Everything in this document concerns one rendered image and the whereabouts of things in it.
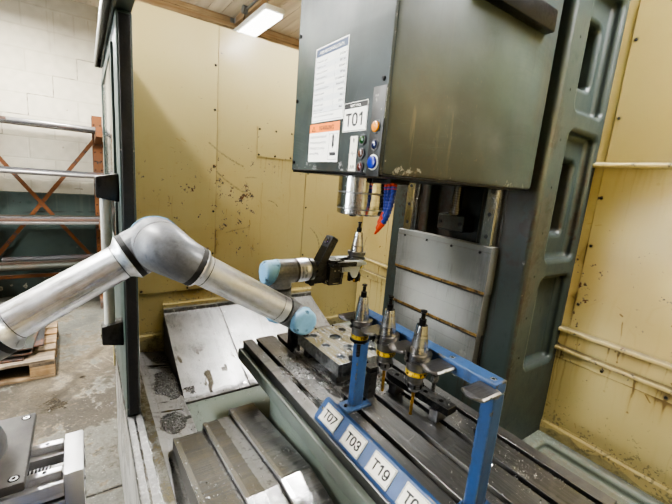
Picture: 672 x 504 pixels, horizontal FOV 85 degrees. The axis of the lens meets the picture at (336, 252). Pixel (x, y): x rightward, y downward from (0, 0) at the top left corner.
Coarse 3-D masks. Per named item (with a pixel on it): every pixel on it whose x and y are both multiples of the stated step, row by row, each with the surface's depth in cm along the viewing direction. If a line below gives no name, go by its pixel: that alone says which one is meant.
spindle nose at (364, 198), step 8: (344, 176) 116; (344, 184) 116; (352, 184) 114; (360, 184) 114; (368, 184) 114; (376, 184) 115; (344, 192) 117; (352, 192) 115; (360, 192) 114; (368, 192) 114; (376, 192) 115; (344, 200) 117; (352, 200) 115; (360, 200) 114; (368, 200) 115; (376, 200) 116; (344, 208) 117; (352, 208) 116; (360, 208) 115; (368, 208) 115; (376, 208) 116; (368, 216) 116; (376, 216) 118
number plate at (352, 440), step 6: (348, 426) 99; (348, 432) 98; (354, 432) 97; (342, 438) 98; (348, 438) 97; (354, 438) 96; (360, 438) 95; (342, 444) 97; (348, 444) 96; (354, 444) 95; (360, 444) 94; (366, 444) 93; (348, 450) 95; (354, 450) 94; (360, 450) 93; (354, 456) 93
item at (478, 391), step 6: (474, 384) 75; (480, 384) 75; (486, 384) 76; (462, 390) 73; (468, 390) 73; (474, 390) 73; (480, 390) 73; (486, 390) 73; (492, 390) 73; (468, 396) 71; (474, 396) 71; (480, 396) 71; (486, 396) 71; (492, 396) 71; (498, 396) 72; (480, 402) 70
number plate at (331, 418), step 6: (324, 408) 108; (330, 408) 107; (324, 414) 107; (330, 414) 105; (336, 414) 104; (324, 420) 105; (330, 420) 104; (336, 420) 103; (330, 426) 103; (336, 426) 102
